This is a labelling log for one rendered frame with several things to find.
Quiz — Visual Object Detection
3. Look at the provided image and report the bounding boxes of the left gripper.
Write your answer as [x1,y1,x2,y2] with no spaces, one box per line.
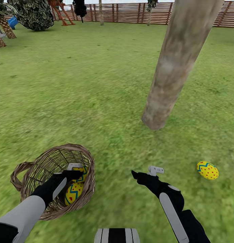
[63,169,84,181]

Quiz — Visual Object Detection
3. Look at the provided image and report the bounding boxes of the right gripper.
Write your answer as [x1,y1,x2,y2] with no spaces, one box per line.
[131,170,159,191]

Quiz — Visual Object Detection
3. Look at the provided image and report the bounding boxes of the wicker basket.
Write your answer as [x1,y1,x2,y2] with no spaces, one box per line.
[10,143,96,221]

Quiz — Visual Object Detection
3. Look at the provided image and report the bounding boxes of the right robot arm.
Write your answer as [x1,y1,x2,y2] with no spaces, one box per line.
[131,166,211,243]

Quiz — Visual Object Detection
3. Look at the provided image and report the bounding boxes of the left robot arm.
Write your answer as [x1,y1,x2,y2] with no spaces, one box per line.
[0,163,84,243]

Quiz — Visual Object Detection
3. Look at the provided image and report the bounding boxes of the easter egg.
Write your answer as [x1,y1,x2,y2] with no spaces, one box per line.
[197,161,219,180]
[72,164,88,183]
[64,182,84,206]

